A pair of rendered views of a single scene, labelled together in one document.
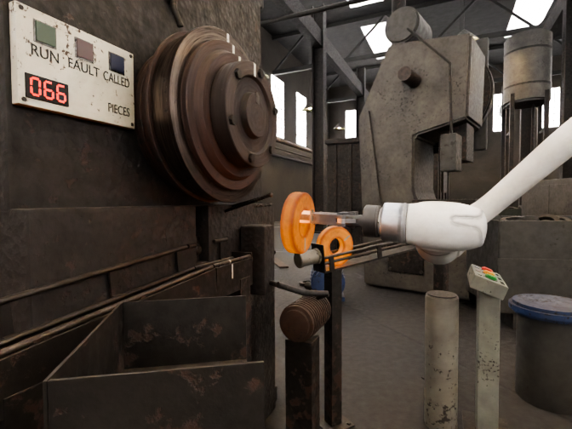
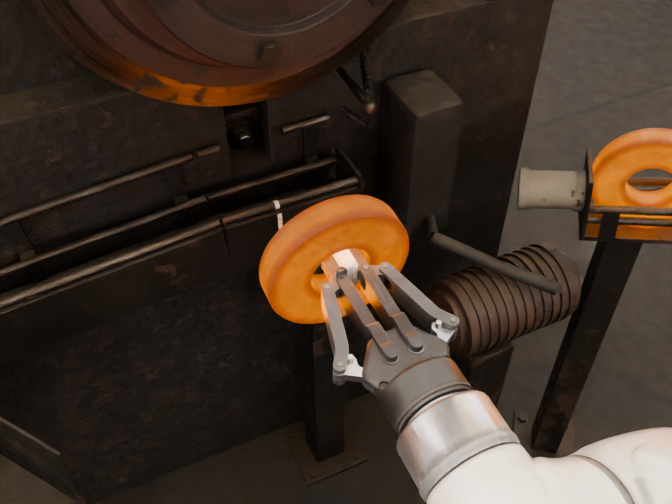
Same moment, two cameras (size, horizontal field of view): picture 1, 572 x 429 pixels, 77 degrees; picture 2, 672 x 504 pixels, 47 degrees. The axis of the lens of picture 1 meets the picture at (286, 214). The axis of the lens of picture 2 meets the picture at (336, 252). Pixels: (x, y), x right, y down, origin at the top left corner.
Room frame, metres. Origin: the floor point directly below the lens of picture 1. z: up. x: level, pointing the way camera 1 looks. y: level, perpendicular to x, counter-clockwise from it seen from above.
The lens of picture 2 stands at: (0.50, -0.38, 1.40)
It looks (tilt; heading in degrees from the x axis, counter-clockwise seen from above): 46 degrees down; 40
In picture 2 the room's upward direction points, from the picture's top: straight up
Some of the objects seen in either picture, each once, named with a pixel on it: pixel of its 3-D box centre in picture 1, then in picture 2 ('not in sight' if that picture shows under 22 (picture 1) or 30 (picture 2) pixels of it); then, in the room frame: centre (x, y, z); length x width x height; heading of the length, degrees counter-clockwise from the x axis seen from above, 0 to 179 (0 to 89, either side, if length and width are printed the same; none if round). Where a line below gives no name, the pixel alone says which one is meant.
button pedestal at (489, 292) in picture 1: (487, 350); not in sight; (1.34, -0.76, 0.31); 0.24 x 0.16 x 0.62; 155
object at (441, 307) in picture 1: (441, 359); not in sight; (1.37, -0.60, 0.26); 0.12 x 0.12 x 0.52
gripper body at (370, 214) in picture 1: (361, 220); (412, 374); (0.84, -0.18, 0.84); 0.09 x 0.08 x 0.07; 66
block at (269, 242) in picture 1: (256, 259); (415, 156); (1.25, 0.10, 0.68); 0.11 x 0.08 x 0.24; 65
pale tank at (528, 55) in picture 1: (525, 138); not in sight; (8.15, -5.41, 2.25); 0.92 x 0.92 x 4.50
